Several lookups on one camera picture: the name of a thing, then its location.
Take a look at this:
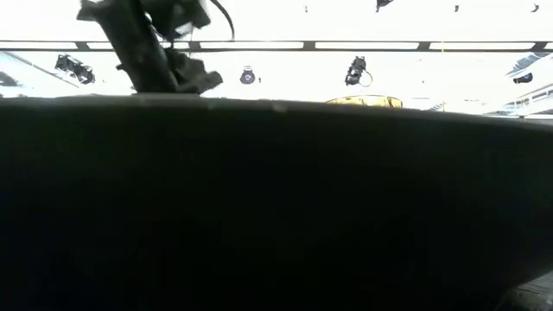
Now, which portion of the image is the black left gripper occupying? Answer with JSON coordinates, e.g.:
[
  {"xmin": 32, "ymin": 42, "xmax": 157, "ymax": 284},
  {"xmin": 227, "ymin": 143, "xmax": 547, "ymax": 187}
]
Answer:
[{"xmin": 76, "ymin": 0, "xmax": 225, "ymax": 96}]

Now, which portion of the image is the amber textured plastic cup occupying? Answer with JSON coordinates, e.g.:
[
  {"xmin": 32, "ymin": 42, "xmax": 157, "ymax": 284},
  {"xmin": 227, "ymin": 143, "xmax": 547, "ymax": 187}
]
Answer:
[{"xmin": 324, "ymin": 94, "xmax": 404, "ymax": 110}]

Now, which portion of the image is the dark grey textured tray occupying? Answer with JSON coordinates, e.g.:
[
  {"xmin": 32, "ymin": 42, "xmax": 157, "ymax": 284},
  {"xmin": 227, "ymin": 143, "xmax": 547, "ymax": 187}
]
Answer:
[{"xmin": 503, "ymin": 270, "xmax": 553, "ymax": 311}]

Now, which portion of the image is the black ceiling spotlight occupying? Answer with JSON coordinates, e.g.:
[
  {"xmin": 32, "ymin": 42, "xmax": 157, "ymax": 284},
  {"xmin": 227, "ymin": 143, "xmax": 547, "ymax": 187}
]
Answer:
[
  {"xmin": 54, "ymin": 54, "xmax": 97, "ymax": 86},
  {"xmin": 344, "ymin": 54, "xmax": 373, "ymax": 88}
]

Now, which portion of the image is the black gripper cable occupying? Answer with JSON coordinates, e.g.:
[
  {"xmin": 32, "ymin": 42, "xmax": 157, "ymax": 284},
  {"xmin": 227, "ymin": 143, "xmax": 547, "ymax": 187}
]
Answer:
[{"xmin": 209, "ymin": 0, "xmax": 237, "ymax": 42}]

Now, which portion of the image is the round ceiling dome camera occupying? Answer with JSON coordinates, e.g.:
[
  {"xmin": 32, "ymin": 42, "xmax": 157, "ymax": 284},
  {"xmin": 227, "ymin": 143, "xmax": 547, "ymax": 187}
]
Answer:
[{"xmin": 238, "ymin": 66, "xmax": 257, "ymax": 86}]

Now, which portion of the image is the black overhead frame beam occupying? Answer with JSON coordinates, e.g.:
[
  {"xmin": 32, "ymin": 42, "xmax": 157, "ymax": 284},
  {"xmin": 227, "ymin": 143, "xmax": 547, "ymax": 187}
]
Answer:
[{"xmin": 0, "ymin": 39, "xmax": 553, "ymax": 54}]

